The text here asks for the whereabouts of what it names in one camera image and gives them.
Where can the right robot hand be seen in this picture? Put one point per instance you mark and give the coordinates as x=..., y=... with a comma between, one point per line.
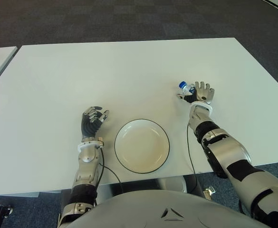
x=203, y=93

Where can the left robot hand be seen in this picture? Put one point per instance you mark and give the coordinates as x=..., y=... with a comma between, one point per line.
x=89, y=126

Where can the clear water bottle blue cap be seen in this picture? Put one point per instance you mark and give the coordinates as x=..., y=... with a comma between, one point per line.
x=183, y=84

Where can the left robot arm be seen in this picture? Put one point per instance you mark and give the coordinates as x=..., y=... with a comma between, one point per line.
x=86, y=166

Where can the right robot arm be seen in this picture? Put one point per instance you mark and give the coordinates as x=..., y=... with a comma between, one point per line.
x=233, y=161

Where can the white plate black rim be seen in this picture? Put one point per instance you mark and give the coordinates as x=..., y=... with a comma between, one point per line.
x=142, y=147

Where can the grey robot torso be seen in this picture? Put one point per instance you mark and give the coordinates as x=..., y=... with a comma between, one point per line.
x=167, y=209

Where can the black metal stand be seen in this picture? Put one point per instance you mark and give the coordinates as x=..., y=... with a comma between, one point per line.
x=2, y=212

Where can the white round pedestal base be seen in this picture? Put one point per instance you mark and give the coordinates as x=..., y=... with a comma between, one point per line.
x=174, y=184

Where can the small metal bracket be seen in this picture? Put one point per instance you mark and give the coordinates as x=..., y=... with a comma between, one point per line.
x=208, y=191

